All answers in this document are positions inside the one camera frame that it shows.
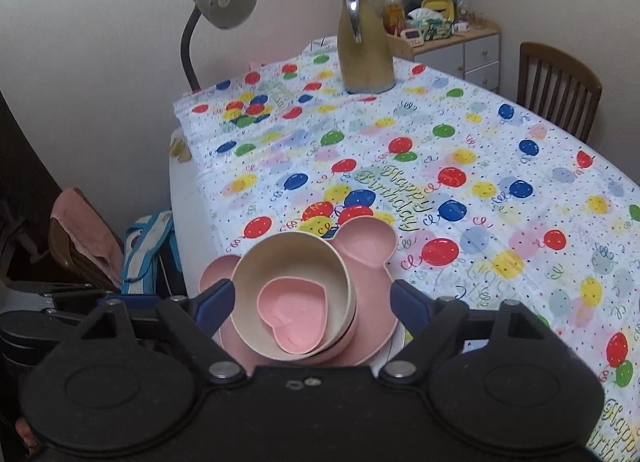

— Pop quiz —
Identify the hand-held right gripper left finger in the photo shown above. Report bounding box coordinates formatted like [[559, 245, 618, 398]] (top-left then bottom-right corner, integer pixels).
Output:
[[55, 278, 249, 385]]

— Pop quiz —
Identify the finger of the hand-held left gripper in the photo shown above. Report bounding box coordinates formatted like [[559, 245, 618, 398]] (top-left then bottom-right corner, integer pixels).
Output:
[[42, 289, 168, 315]]

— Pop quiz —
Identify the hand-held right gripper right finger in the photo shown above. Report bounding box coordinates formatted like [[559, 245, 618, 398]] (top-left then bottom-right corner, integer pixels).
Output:
[[378, 279, 551, 387]]

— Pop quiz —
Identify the pink bear-shaped plate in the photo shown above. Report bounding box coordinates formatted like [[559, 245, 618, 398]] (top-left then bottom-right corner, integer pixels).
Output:
[[198, 216, 401, 368]]

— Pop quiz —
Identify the pink heart-shaped dish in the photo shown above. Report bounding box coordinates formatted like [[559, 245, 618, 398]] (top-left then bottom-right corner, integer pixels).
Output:
[[256, 276, 328, 355]]

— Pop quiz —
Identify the pink bowl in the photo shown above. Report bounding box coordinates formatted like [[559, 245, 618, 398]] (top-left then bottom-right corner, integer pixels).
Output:
[[310, 312, 360, 364]]

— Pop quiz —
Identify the cream bowl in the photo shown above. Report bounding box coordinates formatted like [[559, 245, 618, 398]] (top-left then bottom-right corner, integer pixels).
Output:
[[230, 232, 359, 363]]

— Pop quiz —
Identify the blue and white bag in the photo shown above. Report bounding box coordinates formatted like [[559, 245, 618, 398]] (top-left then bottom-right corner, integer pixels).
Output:
[[120, 211, 182, 295]]

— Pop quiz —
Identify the pink towel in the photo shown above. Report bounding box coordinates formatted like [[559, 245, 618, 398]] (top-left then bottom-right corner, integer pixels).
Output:
[[50, 188, 124, 289]]

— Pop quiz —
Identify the balloon print tablecloth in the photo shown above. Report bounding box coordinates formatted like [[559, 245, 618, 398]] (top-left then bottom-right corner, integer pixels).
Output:
[[172, 36, 640, 462]]

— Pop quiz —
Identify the gold thermos jug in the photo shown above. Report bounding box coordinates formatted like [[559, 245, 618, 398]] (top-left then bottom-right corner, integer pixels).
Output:
[[336, 0, 396, 95]]

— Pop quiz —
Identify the white drawer cabinet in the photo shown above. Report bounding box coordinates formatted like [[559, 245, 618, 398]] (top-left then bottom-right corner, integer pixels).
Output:
[[387, 19, 502, 92]]

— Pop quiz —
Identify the wooden chair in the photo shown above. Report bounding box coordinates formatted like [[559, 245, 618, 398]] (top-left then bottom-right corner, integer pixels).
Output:
[[516, 42, 603, 143]]

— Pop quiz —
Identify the green tissue box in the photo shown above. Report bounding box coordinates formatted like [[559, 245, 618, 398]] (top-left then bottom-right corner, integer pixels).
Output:
[[407, 9, 454, 40]]

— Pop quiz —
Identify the yellow box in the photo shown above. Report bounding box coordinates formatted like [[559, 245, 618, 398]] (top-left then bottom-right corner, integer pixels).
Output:
[[420, 0, 457, 22]]

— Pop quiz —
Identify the grey desk lamp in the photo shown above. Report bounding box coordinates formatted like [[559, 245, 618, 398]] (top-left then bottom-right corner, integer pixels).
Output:
[[181, 0, 259, 92]]

